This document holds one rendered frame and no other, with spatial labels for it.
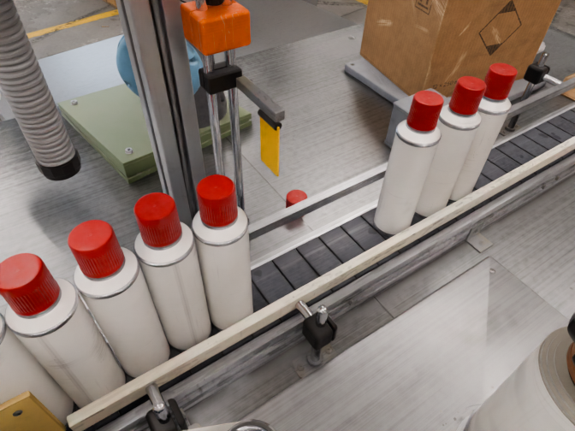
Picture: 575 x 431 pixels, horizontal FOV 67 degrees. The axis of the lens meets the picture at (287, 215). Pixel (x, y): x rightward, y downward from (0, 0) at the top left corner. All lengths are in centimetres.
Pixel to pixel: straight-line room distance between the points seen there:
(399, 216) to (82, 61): 86
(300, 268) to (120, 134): 43
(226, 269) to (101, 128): 51
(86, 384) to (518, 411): 35
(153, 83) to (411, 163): 30
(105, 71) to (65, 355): 83
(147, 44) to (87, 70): 72
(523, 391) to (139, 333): 31
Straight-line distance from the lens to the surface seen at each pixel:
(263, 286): 55
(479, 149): 64
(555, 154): 82
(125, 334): 42
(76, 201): 78
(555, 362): 35
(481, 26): 97
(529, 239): 77
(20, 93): 38
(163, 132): 48
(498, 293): 61
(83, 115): 92
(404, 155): 53
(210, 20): 37
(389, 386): 50
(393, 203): 58
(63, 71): 116
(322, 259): 58
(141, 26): 42
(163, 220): 35
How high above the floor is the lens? 133
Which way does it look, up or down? 46 degrees down
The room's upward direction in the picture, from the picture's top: 2 degrees clockwise
